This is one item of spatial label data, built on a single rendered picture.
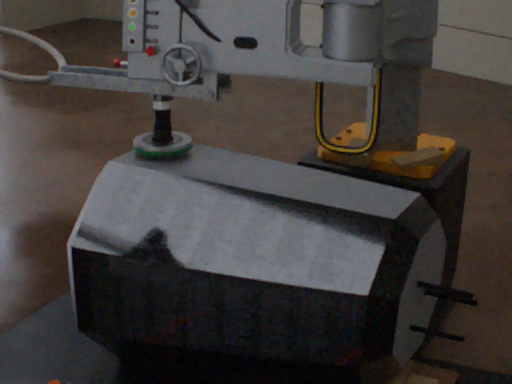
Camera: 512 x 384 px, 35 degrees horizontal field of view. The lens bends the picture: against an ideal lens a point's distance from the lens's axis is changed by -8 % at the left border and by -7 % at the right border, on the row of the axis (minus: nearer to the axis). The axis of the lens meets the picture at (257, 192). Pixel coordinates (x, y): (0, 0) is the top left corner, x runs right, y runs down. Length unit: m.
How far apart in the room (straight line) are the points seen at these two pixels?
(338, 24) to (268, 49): 0.25
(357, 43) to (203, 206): 0.74
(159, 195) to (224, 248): 0.33
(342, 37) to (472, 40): 6.12
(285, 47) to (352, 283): 0.80
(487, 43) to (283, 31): 6.11
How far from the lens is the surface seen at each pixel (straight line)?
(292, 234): 2.74
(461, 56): 8.96
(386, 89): 3.49
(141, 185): 3.02
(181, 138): 3.18
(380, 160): 3.44
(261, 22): 2.86
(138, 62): 3.01
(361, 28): 2.82
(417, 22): 3.38
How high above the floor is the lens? 1.85
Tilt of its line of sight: 21 degrees down
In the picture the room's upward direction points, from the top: 2 degrees clockwise
